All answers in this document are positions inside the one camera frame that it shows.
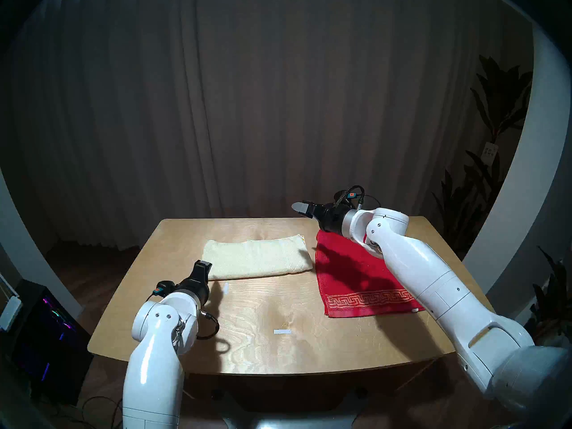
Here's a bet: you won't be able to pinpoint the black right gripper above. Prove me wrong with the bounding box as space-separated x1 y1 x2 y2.
293 202 345 233

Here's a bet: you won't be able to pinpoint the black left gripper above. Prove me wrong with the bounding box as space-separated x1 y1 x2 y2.
177 261 212 306

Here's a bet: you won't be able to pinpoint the cream dotted towel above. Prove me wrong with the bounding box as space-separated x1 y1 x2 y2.
201 235 314 281

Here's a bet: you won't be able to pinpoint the red towel with gold border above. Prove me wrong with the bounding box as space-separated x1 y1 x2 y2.
315 229 425 318

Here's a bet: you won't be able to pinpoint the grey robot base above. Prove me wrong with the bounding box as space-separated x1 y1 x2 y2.
219 390 367 429

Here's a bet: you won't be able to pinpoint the grey-brown pleated curtain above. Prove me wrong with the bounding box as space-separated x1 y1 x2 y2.
13 0 532 250

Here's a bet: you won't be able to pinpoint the black computer with RGB lights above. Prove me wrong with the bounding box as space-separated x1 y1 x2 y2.
0 278 92 386

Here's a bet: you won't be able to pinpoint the white curved arch pillar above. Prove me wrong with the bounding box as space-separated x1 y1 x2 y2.
463 13 572 299
0 169 83 319

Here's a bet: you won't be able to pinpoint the tall dark leafy plant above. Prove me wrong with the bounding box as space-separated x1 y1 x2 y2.
431 53 534 259

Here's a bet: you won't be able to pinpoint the small dark potted plant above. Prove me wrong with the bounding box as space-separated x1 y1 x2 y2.
521 245 572 348

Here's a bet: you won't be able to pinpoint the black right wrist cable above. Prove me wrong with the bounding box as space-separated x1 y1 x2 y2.
333 185 380 210

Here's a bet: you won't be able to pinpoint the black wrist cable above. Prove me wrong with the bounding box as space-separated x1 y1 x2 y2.
333 185 380 210
197 310 220 341

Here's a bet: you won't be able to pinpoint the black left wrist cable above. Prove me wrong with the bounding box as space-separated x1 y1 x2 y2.
197 310 220 341

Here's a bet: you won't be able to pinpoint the black floor cables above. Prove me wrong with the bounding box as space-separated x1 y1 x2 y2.
67 395 123 429

